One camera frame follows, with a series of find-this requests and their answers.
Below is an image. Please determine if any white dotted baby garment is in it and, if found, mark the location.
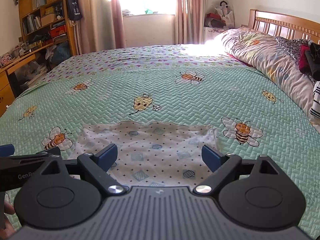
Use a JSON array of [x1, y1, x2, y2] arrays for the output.
[[70, 121, 218, 188]]

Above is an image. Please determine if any pile of dark clothes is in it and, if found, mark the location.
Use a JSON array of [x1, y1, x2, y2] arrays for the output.
[[275, 36, 319, 119]]

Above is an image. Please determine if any person's left hand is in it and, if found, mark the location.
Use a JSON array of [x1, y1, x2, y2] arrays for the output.
[[1, 200, 15, 239]]

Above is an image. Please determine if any wooden desk with drawers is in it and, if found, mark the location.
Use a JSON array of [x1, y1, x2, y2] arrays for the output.
[[0, 43, 54, 118]]

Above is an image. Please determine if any green quilted bee bedspread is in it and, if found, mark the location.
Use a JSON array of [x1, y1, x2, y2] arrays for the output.
[[1, 45, 319, 237]]

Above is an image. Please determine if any floral folded duvet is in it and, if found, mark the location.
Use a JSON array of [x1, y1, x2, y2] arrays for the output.
[[213, 27, 319, 131]]

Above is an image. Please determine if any pink curtain left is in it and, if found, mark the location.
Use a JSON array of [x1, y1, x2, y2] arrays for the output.
[[74, 0, 126, 55]]

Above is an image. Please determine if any pink curtain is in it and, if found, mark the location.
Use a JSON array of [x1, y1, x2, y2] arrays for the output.
[[175, 0, 207, 44], [74, 0, 126, 55]]

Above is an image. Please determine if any wooden bookshelf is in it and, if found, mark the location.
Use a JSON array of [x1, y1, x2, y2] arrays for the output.
[[18, 0, 76, 55]]

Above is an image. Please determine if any nightstand clutter with plush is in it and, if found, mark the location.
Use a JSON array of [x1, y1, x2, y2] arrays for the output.
[[204, 1, 235, 43]]

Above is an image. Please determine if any dark hanging tote bag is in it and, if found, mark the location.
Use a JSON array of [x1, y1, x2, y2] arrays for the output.
[[66, 0, 82, 21]]

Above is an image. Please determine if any wooden bed headboard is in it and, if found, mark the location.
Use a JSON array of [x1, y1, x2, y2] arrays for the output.
[[248, 9, 320, 44]]

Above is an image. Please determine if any pink curtain right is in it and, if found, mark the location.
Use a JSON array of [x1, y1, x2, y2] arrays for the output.
[[175, 0, 207, 44]]

